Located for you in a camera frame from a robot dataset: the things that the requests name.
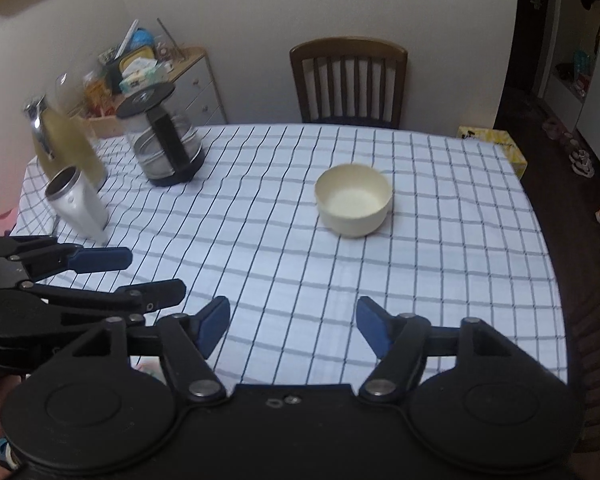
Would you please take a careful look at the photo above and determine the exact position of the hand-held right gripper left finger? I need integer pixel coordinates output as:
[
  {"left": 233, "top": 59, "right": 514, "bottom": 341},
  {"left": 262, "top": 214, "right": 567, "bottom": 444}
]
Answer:
[{"left": 55, "top": 296, "right": 231, "bottom": 403}]

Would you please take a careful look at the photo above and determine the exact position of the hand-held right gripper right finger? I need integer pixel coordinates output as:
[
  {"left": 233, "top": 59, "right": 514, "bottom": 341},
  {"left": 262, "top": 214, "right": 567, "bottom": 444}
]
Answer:
[{"left": 356, "top": 296, "right": 528, "bottom": 403}]

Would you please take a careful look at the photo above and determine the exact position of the white cup with steel inside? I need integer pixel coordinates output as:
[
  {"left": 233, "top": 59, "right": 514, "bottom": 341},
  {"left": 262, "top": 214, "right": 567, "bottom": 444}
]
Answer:
[{"left": 44, "top": 165, "right": 110, "bottom": 240}]

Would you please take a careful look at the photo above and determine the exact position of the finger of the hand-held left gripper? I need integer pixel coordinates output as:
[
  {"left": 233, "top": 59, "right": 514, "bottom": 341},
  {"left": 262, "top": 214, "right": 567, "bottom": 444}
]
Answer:
[
  {"left": 10, "top": 234, "right": 133, "bottom": 281},
  {"left": 17, "top": 279, "right": 187, "bottom": 326}
]

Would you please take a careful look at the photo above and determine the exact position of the white black-checked tablecloth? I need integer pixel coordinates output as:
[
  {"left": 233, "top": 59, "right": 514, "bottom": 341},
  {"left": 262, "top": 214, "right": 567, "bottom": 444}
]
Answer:
[{"left": 10, "top": 124, "right": 568, "bottom": 386}]

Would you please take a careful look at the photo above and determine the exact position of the tissue pack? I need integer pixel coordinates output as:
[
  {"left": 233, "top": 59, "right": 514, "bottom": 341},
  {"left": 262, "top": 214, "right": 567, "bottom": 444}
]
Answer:
[{"left": 119, "top": 59, "right": 175, "bottom": 95}]

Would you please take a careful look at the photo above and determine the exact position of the small white shoe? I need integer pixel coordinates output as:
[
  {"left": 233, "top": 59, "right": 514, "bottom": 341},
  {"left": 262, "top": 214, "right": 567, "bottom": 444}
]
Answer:
[{"left": 569, "top": 146, "right": 596, "bottom": 179}]

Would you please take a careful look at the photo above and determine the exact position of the cream bowl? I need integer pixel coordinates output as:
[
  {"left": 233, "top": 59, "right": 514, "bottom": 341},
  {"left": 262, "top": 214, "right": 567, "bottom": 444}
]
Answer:
[{"left": 314, "top": 163, "right": 392, "bottom": 239}]

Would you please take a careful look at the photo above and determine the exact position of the glass kettle with black base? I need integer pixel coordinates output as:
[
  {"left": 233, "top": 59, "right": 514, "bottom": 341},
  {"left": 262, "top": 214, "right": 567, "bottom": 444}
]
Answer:
[{"left": 116, "top": 84, "right": 204, "bottom": 187}]

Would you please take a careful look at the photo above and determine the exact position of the wooden drawer cabinet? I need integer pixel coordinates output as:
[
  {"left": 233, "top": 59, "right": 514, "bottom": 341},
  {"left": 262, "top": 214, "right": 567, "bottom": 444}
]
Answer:
[{"left": 169, "top": 47, "right": 229, "bottom": 128}]

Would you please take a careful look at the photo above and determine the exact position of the wooden chair back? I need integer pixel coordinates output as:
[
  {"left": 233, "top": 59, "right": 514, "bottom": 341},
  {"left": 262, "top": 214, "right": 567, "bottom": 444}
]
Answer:
[{"left": 289, "top": 37, "right": 409, "bottom": 130}]

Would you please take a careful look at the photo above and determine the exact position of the yellow pitcher with steel handle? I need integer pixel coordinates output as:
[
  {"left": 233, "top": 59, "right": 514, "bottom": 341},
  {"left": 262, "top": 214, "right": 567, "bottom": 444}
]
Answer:
[{"left": 24, "top": 72, "right": 110, "bottom": 191}]

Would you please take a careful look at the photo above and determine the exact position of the yellow tissue box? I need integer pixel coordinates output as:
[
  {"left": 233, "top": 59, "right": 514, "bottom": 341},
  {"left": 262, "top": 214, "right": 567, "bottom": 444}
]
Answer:
[{"left": 456, "top": 126, "right": 529, "bottom": 180}]

